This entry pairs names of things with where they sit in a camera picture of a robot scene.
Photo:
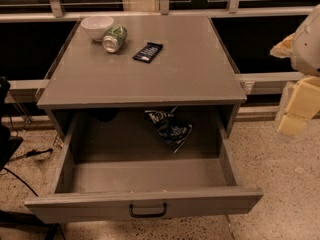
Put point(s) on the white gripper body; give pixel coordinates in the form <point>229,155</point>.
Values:
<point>308,52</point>

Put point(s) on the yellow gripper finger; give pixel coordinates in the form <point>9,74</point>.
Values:
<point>283,48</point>
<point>303,105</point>

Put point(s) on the blue chip bag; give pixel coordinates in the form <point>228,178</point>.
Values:
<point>170,131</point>

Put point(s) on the grey cabinet counter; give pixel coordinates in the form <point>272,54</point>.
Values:
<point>191,69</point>

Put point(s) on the open grey top drawer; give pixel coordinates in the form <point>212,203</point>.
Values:
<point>106,166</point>

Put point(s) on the dark blue candy bar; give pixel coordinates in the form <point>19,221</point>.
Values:
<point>148,53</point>

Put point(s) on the green soda can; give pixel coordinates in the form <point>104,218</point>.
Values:
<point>114,38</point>

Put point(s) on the white ceramic bowl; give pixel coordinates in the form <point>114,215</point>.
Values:
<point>96,26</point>

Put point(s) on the black equipment at left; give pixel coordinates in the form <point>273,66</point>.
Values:
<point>8,144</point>

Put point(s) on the black drawer handle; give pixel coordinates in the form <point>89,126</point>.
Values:
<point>147,212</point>

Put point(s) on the metal railing frame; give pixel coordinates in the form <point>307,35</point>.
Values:
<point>33,33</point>

